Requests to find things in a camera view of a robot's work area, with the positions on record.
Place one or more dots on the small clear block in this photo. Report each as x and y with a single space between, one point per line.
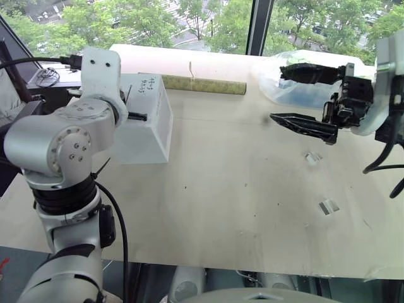
328 207
313 158

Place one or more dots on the translucent white plastic box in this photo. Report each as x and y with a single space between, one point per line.
148 139

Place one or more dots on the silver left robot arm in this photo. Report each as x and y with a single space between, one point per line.
47 135

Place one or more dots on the grey robot torso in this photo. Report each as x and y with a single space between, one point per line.
259 296

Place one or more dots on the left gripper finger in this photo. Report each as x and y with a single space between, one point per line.
137 116

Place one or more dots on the grey rounded robot leg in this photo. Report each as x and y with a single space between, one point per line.
186 284
277 281

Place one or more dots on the black window frame post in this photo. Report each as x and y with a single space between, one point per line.
259 26

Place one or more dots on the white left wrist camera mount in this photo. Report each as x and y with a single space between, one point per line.
101 79

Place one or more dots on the green patterned rolled tube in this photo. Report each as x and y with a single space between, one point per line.
208 86

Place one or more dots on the red and white floor object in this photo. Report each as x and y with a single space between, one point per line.
3 266

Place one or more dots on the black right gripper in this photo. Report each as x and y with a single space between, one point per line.
355 94

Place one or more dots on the clear plastic bag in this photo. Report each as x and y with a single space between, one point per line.
271 91

